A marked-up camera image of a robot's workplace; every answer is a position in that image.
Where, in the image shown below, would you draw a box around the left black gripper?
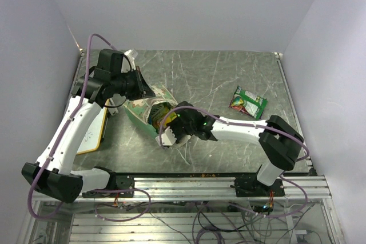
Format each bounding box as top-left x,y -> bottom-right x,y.
112,66 -> 156,101

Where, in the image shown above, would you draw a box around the green paper bag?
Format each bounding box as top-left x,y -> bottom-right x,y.
124,83 -> 190,147

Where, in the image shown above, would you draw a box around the yellow green snack packet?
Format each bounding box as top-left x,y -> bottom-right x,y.
148,102 -> 174,131

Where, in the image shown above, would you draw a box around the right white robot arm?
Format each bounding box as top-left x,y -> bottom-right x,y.
157,101 -> 305,196

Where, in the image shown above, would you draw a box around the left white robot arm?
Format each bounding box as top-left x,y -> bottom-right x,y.
21,49 -> 155,203

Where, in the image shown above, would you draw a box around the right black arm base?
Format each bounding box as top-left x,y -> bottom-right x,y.
230,173 -> 285,198

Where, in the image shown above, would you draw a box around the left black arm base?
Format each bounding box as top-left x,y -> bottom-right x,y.
81,174 -> 135,198

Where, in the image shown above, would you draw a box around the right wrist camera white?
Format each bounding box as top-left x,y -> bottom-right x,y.
155,127 -> 176,147

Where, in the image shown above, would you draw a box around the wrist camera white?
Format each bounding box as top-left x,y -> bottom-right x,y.
122,49 -> 138,72
155,127 -> 176,147

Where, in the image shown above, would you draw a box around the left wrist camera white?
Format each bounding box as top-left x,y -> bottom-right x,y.
122,49 -> 138,72

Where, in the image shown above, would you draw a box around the aluminium rail frame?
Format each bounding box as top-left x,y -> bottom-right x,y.
31,175 -> 332,202

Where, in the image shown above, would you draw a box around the small whiteboard yellow frame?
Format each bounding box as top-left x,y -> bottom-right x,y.
77,108 -> 109,155

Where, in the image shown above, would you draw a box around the loose cables under table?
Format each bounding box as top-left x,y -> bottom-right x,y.
94,195 -> 312,244

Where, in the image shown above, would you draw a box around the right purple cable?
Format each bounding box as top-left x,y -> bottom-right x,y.
158,106 -> 309,218

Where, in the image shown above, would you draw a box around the purple cable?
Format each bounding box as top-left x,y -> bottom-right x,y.
27,34 -> 152,222
158,106 -> 309,218

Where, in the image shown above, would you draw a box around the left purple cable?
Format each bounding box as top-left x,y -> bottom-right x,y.
27,34 -> 152,222

